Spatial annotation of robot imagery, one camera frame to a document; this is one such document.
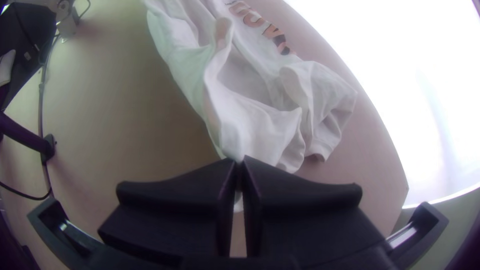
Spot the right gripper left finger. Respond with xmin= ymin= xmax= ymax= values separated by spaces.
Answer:
xmin=97 ymin=157 xmax=238 ymax=260

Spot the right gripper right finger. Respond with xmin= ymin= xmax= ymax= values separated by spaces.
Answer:
xmin=239 ymin=154 xmax=387 ymax=260

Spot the white t-shirt with orange print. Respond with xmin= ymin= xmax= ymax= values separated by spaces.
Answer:
xmin=142 ymin=0 xmax=359 ymax=174

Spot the black cable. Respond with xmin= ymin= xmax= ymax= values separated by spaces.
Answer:
xmin=36 ymin=31 xmax=64 ymax=145
xmin=0 ymin=161 xmax=53 ymax=202

